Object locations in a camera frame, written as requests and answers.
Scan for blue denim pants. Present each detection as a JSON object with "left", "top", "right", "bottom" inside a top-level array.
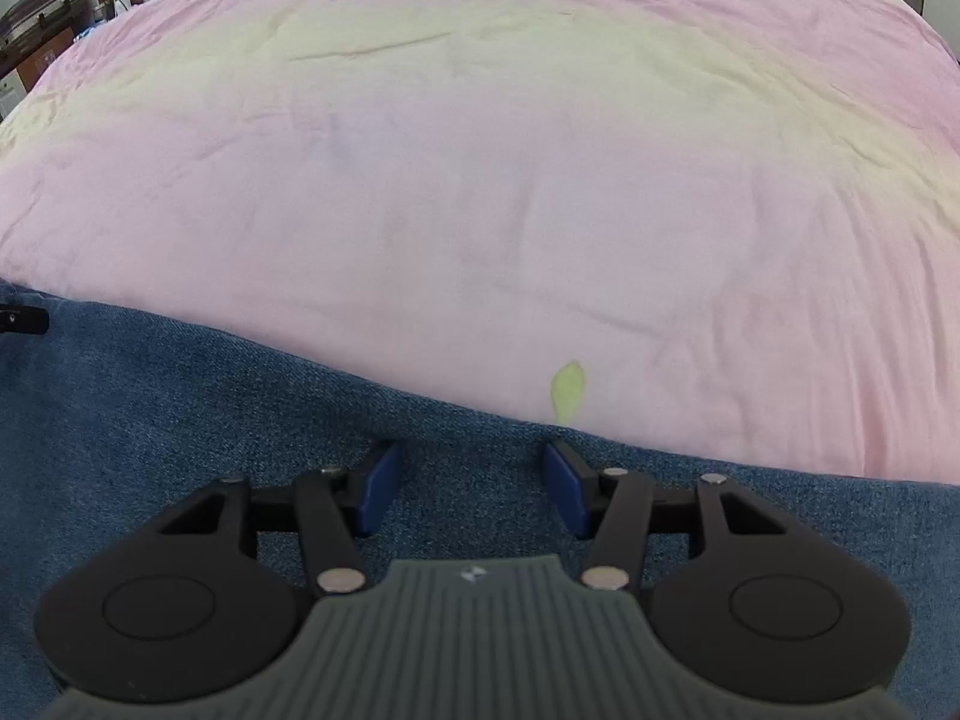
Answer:
[{"left": 0, "top": 277, "right": 960, "bottom": 720}]

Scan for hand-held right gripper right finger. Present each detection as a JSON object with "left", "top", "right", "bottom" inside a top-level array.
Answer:
[{"left": 544, "top": 441, "right": 800, "bottom": 592}]

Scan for brown suitcase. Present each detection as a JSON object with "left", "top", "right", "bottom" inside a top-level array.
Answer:
[{"left": 0, "top": 0, "right": 87, "bottom": 53}]

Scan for pink floral bed sheet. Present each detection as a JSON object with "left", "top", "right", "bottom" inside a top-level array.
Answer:
[{"left": 0, "top": 0, "right": 960, "bottom": 485}]

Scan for orange brown box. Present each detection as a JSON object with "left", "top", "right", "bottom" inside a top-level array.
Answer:
[{"left": 15, "top": 26, "right": 77, "bottom": 95}]

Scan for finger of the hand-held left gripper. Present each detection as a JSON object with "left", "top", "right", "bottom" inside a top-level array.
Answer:
[{"left": 0, "top": 306, "right": 50, "bottom": 335}]

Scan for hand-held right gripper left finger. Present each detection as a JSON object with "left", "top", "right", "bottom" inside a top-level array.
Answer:
[{"left": 154, "top": 441, "right": 402, "bottom": 597}]

